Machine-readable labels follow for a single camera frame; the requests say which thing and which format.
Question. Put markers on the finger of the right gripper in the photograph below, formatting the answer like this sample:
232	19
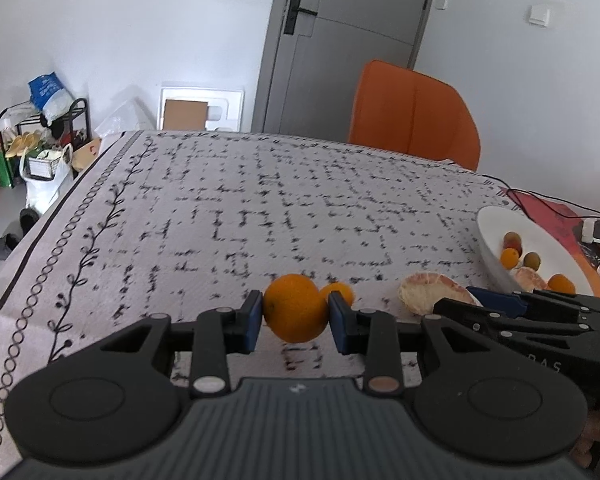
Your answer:
480	314
578	300

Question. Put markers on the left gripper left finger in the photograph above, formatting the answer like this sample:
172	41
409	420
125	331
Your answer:
215	335

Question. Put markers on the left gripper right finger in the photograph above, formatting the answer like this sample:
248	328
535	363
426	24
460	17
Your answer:
377	336

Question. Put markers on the small tangerine back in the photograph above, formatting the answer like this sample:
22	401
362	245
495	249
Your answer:
509	258

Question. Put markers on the small tangerine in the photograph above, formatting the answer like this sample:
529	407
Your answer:
345	291
509	258

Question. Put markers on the green-brown round fruit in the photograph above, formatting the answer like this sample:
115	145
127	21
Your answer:
532	260

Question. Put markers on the large orange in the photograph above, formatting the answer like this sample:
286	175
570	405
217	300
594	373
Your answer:
560	283

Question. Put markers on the small tangerine front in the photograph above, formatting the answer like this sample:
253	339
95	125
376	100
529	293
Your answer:
345	291

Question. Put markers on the yellow-brown round fruit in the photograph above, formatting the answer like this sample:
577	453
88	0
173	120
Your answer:
511	235

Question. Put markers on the medium orange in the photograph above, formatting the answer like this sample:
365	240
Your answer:
294	309

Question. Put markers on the dark red fruit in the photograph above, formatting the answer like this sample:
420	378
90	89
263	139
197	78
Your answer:
513	244

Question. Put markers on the person's right hand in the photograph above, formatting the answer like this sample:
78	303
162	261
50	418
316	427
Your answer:
581	452

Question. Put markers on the white ceramic plate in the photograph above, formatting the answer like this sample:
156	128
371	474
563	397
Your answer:
494	222

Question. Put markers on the red orange table mat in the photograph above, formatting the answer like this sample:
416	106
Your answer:
563	223

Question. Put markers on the white black charger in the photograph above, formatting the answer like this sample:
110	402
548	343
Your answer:
590	232

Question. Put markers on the patterned white tablecloth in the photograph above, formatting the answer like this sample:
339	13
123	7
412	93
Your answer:
178	223

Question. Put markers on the brown cardboard piece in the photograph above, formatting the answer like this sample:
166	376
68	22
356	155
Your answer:
181	115

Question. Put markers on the white foam packaging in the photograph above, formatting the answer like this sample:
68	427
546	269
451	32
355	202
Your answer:
224	106

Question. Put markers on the orange chair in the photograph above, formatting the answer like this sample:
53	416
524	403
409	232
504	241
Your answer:
399	110

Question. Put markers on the clear plastic bag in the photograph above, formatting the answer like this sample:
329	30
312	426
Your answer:
129	116

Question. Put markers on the white shopping bag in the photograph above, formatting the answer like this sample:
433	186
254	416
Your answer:
48	174

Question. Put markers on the black slippers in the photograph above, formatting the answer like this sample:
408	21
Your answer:
11	238

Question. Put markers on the black metal rack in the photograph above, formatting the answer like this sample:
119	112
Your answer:
73	127

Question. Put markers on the blue white plastic bag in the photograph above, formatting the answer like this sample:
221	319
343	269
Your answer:
50	96

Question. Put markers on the grey door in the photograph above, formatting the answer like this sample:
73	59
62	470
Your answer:
308	81

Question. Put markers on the white light switch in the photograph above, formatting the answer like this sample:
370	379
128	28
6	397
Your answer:
540	15

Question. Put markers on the black door handle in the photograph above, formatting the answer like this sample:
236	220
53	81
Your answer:
294	9

